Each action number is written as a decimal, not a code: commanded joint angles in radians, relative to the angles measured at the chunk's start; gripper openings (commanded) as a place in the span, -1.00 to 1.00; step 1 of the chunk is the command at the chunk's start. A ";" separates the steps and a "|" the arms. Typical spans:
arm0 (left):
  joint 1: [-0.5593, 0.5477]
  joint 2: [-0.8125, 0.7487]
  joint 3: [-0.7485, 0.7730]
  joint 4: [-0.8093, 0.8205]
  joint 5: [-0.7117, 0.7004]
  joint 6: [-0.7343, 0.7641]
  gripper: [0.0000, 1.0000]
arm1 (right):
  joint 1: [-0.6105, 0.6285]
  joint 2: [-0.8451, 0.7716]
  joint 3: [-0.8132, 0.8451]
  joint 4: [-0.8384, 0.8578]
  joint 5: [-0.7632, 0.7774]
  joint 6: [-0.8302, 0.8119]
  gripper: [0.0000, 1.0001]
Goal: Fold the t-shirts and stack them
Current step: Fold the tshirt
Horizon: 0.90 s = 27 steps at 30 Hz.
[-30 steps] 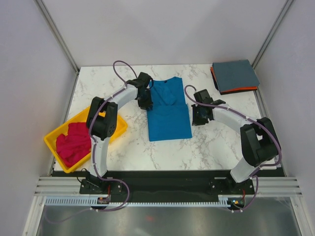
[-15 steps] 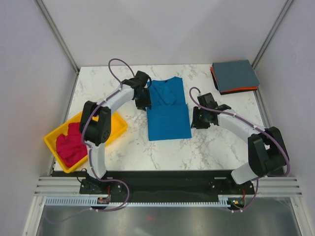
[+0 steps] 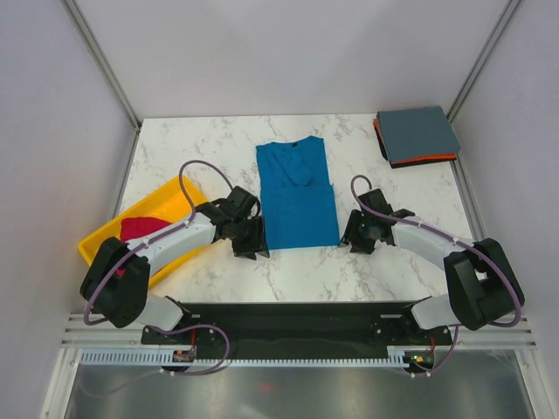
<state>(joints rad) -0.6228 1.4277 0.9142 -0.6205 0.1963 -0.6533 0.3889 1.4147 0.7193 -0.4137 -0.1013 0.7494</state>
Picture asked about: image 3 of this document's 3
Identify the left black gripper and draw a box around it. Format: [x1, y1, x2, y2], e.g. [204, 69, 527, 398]
[231, 215, 270, 260]

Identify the blue t shirt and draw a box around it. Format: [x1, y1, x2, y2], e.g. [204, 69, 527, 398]
[256, 136, 340, 251]

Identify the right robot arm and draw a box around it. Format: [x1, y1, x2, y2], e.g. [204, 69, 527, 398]
[341, 189, 524, 344]

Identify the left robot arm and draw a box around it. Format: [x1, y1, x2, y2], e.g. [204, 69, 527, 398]
[80, 187, 270, 343]

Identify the yellow plastic bin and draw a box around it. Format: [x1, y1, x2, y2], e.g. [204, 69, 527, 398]
[78, 176, 209, 289]

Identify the folded grey blue shirt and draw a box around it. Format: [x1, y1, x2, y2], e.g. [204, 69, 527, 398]
[376, 106, 460, 162]

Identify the folded orange shirt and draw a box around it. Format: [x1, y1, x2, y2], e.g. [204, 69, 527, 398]
[372, 118, 458, 166]

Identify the red t shirt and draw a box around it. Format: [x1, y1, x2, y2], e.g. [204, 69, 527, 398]
[118, 216, 170, 243]

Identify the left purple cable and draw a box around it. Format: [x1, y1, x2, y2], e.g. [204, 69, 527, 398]
[82, 160, 232, 376]

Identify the purple cable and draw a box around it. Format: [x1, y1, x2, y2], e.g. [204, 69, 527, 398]
[350, 174, 525, 379]
[82, 160, 232, 376]

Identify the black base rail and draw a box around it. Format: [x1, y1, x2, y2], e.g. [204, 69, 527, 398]
[141, 301, 452, 358]

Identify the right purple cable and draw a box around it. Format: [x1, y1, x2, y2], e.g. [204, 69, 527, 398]
[350, 174, 525, 379]

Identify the white slotted cable duct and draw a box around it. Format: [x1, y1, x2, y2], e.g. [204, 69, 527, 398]
[79, 348, 409, 367]

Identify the right aluminium corner post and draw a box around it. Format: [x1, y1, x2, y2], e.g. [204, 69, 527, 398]
[446, 0, 523, 122]

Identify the aluminium corner post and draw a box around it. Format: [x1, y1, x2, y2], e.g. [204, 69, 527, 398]
[60, 0, 141, 134]
[446, 0, 523, 122]

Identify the left aluminium corner post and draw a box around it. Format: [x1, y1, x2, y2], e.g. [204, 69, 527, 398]
[60, 0, 141, 134]

